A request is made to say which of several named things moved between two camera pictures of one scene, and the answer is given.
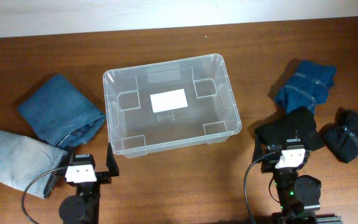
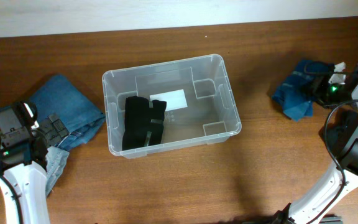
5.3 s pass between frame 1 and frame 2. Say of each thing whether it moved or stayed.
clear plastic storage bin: stayed
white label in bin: stayed
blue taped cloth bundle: stayed
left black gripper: moved
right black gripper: moved
